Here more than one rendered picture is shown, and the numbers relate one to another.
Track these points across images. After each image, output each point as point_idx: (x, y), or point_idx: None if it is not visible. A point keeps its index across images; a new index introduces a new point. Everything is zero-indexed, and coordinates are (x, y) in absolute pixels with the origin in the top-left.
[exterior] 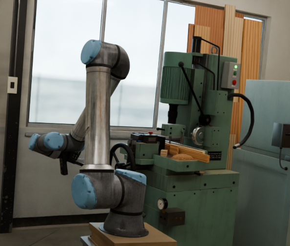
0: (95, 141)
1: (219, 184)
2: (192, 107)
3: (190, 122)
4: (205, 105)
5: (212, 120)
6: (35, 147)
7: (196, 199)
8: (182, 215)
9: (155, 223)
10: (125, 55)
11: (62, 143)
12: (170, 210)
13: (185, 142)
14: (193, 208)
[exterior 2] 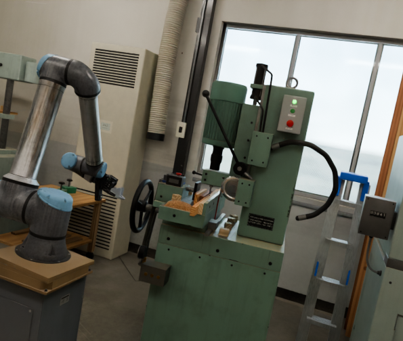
0: (17, 151)
1: (243, 258)
2: (234, 151)
3: (231, 170)
4: None
5: (259, 172)
6: None
7: (202, 266)
8: (160, 275)
9: None
10: (74, 70)
11: (72, 164)
12: (152, 264)
13: None
14: (196, 275)
